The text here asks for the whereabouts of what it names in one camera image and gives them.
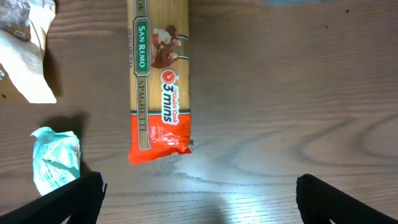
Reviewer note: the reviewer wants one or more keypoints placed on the cream brown snack bag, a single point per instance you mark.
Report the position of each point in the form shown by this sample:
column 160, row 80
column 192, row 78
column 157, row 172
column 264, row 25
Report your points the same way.
column 24, row 27

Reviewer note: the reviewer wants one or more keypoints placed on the teal white tissue pack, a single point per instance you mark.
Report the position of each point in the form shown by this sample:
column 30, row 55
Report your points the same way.
column 55, row 159

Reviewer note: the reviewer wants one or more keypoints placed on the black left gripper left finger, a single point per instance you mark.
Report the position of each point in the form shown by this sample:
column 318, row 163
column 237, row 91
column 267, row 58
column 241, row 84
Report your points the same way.
column 79, row 201

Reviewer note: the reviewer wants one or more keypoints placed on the San Remo spaghetti packet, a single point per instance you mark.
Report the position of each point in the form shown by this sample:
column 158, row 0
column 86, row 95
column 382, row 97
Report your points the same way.
column 158, row 33

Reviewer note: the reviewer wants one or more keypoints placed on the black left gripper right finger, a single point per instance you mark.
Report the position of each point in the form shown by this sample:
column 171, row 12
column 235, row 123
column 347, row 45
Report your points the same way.
column 319, row 202

